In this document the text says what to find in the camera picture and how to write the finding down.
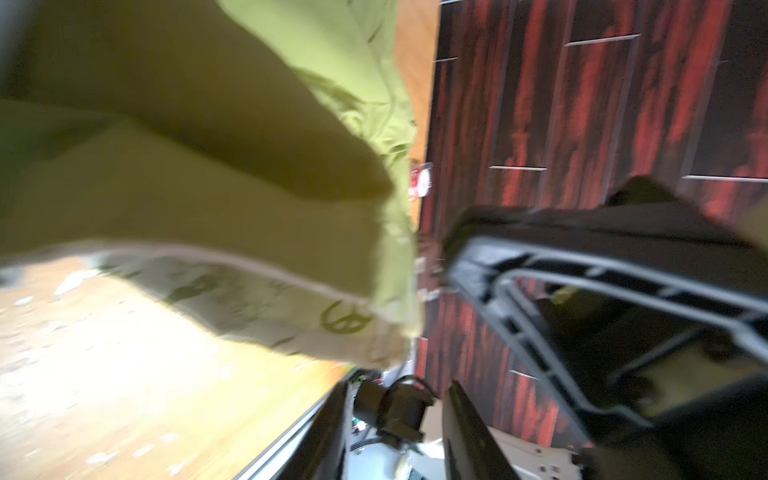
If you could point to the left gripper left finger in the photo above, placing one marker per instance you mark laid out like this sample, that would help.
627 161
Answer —
323 452

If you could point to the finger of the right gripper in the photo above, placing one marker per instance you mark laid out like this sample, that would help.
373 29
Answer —
631 315

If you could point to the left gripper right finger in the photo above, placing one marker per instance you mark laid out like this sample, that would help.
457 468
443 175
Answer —
471 453

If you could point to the green jacket with cartoon print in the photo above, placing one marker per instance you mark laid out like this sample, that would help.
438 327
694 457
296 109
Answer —
245 162

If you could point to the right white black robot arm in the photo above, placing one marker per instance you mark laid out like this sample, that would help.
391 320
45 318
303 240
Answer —
725 443

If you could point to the small white tape roll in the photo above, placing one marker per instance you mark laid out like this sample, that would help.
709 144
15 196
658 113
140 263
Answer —
420 180

